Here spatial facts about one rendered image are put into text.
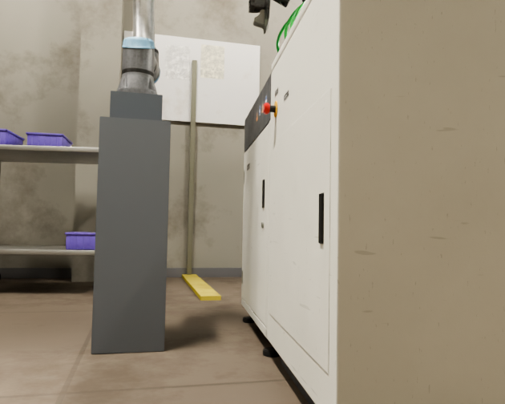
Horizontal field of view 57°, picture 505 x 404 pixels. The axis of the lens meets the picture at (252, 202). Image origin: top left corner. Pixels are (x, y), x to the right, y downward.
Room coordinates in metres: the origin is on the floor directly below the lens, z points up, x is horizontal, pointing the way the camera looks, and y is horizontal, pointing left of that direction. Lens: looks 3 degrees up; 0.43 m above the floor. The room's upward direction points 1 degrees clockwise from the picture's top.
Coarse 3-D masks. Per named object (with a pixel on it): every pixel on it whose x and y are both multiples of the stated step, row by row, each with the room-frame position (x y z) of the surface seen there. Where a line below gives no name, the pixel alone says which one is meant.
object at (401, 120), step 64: (320, 0) 0.96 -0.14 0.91; (384, 0) 0.85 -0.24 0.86; (448, 0) 0.87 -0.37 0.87; (320, 64) 0.96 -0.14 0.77; (384, 64) 0.85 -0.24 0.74; (448, 64) 0.87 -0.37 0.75; (320, 128) 0.94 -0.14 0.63; (384, 128) 0.85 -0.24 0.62; (448, 128) 0.87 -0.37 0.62; (320, 192) 0.94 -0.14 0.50; (384, 192) 0.85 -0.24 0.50; (448, 192) 0.87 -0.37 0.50; (320, 256) 0.94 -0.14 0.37; (384, 256) 0.85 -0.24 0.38; (448, 256) 0.87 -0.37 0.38; (320, 320) 0.93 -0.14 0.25; (384, 320) 0.85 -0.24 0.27; (448, 320) 0.87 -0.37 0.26; (320, 384) 0.93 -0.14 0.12; (384, 384) 0.85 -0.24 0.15; (448, 384) 0.87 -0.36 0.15
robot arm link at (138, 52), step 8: (128, 40) 1.66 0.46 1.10; (136, 40) 1.66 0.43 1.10; (144, 40) 1.67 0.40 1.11; (128, 48) 1.66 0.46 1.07; (136, 48) 1.66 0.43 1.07; (144, 48) 1.66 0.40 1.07; (152, 48) 1.69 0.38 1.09; (128, 56) 1.66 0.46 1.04; (136, 56) 1.66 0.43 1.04; (144, 56) 1.67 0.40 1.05; (152, 56) 1.70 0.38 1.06; (128, 64) 1.66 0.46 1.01; (136, 64) 1.66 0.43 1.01; (144, 64) 1.67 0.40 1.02; (152, 64) 1.70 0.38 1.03; (152, 72) 1.70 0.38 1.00
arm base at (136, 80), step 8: (128, 72) 1.66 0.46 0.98; (136, 72) 1.66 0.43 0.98; (144, 72) 1.67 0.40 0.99; (120, 80) 1.68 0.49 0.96; (128, 80) 1.65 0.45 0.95; (136, 80) 1.65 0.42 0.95; (144, 80) 1.66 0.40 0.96; (152, 80) 1.70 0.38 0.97; (120, 88) 1.65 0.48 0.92; (128, 88) 1.64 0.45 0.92; (136, 88) 1.64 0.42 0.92; (144, 88) 1.65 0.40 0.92; (152, 88) 1.69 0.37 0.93
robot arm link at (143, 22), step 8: (136, 0) 1.81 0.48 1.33; (144, 0) 1.81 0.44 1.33; (152, 0) 1.83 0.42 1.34; (136, 8) 1.81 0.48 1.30; (144, 8) 1.81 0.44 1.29; (152, 8) 1.83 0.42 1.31; (136, 16) 1.81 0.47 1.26; (144, 16) 1.81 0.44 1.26; (152, 16) 1.83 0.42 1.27; (136, 24) 1.81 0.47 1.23; (144, 24) 1.81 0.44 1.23; (152, 24) 1.83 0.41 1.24; (136, 32) 1.81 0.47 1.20; (144, 32) 1.81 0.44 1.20; (152, 32) 1.83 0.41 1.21; (152, 40) 1.83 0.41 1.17
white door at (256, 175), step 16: (256, 144) 1.84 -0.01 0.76; (256, 160) 1.83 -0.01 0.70; (256, 176) 1.83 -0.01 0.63; (256, 192) 1.82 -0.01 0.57; (256, 208) 1.81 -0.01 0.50; (256, 224) 1.80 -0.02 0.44; (256, 240) 1.80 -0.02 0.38; (256, 256) 1.79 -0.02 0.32; (256, 272) 1.78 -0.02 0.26; (256, 288) 1.78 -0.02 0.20; (256, 304) 1.77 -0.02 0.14
